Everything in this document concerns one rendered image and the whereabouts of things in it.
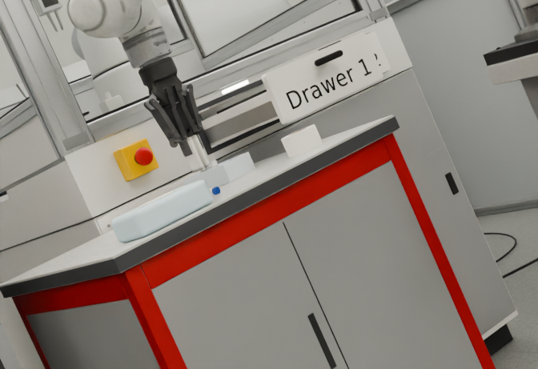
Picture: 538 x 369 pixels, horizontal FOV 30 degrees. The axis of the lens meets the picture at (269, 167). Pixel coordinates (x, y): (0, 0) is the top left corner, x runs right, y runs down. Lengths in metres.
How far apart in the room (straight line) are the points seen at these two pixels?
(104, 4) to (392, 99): 1.05
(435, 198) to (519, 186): 1.74
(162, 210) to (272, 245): 0.20
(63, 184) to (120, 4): 0.52
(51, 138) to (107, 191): 0.16
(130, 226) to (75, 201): 0.62
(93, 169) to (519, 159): 2.50
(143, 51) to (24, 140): 0.45
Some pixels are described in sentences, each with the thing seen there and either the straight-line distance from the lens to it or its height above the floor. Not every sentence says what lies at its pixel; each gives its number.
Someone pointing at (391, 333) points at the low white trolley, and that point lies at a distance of 1.81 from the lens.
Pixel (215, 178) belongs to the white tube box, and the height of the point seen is 0.78.
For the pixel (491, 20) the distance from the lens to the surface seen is 4.17.
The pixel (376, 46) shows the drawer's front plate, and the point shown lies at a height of 0.89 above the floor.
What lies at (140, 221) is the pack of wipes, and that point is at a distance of 1.59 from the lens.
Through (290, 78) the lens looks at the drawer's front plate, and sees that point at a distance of 2.07.
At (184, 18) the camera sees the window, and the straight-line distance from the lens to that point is 2.41.
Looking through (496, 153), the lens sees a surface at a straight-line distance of 4.43.
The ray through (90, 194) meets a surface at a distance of 2.19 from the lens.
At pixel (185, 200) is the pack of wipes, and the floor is 0.78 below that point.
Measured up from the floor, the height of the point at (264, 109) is 0.86.
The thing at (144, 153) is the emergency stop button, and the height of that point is 0.88.
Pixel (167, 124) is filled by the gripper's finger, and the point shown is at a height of 0.91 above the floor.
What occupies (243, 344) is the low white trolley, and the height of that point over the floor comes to 0.54.
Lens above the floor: 0.88
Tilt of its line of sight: 4 degrees down
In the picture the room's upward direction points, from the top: 24 degrees counter-clockwise
